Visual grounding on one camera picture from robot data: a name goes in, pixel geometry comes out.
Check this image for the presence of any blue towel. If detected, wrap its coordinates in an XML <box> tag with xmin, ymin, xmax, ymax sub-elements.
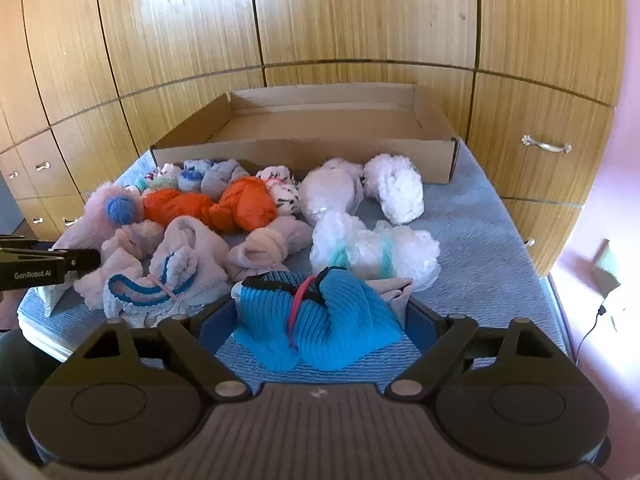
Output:
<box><xmin>17</xmin><ymin>142</ymin><xmax>572</xmax><ymax>397</ymax></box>

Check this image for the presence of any white shiny sock bundle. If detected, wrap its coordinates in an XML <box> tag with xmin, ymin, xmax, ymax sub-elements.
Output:
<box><xmin>299</xmin><ymin>157</ymin><xmax>366</xmax><ymax>227</ymax></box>

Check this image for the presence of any wooden wardrobe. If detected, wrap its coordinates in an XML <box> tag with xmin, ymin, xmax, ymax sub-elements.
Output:
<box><xmin>0</xmin><ymin>0</ymin><xmax>629</xmax><ymax>281</ymax></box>

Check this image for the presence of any pink fluffy sock bundle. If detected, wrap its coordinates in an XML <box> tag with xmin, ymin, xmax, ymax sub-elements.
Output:
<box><xmin>52</xmin><ymin>182</ymin><xmax>152</xmax><ymax>251</ymax></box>

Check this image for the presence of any white fluffy teal-banded sock bundle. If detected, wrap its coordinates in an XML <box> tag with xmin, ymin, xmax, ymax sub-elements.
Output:
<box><xmin>309</xmin><ymin>211</ymin><xmax>441</xmax><ymax>291</ymax></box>

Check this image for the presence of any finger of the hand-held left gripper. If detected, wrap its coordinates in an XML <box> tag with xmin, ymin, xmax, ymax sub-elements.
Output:
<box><xmin>0</xmin><ymin>234</ymin><xmax>101</xmax><ymax>291</ymax></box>

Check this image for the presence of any large metal wardrobe handle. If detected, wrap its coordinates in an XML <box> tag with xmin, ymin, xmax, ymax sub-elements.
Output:
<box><xmin>521</xmin><ymin>133</ymin><xmax>574</xmax><ymax>155</ymax></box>

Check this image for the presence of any pink white blue-trimmed sock bundle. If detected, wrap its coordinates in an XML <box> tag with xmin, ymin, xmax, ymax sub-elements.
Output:
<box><xmin>102</xmin><ymin>217</ymin><xmax>231</xmax><ymax>329</ymax></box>

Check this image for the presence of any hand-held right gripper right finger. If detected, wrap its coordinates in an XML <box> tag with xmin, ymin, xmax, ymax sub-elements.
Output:
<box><xmin>382</xmin><ymin>295</ymin><xmax>563</xmax><ymax>404</ymax></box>

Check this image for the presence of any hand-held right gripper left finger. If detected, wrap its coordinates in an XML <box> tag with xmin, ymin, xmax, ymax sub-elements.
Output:
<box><xmin>75</xmin><ymin>294</ymin><xmax>251</xmax><ymax>404</ymax></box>

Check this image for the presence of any pale pink sock bundle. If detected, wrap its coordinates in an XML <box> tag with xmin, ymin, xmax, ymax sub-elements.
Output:
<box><xmin>224</xmin><ymin>217</ymin><xmax>314</xmax><ymax>281</ymax></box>

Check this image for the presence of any orange sock bundle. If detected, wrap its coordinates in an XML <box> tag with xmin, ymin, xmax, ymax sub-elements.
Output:
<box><xmin>142</xmin><ymin>176</ymin><xmax>279</xmax><ymax>234</ymax></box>

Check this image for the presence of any blue knit sock bundle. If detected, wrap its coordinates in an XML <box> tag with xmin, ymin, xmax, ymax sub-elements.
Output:
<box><xmin>231</xmin><ymin>267</ymin><xmax>406</xmax><ymax>372</ymax></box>

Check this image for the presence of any cardboard box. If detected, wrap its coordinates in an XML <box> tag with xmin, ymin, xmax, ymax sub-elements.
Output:
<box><xmin>150</xmin><ymin>82</ymin><xmax>461</xmax><ymax>186</ymax></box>

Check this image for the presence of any black cable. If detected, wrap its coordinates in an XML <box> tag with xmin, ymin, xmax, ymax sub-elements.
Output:
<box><xmin>570</xmin><ymin>312</ymin><xmax>601</xmax><ymax>357</ymax></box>

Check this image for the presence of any white sock bundle teal band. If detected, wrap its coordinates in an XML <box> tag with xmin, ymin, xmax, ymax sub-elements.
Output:
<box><xmin>125</xmin><ymin>162</ymin><xmax>182</xmax><ymax>196</ymax></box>

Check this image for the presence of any grey beige sock bundle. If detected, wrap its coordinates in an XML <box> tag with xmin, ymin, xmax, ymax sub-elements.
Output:
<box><xmin>367</xmin><ymin>276</ymin><xmax>416</xmax><ymax>329</ymax></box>

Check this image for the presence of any whitish pink sock bundle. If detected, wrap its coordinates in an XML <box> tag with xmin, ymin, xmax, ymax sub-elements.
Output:
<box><xmin>44</xmin><ymin>222</ymin><xmax>168</xmax><ymax>319</ymax></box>

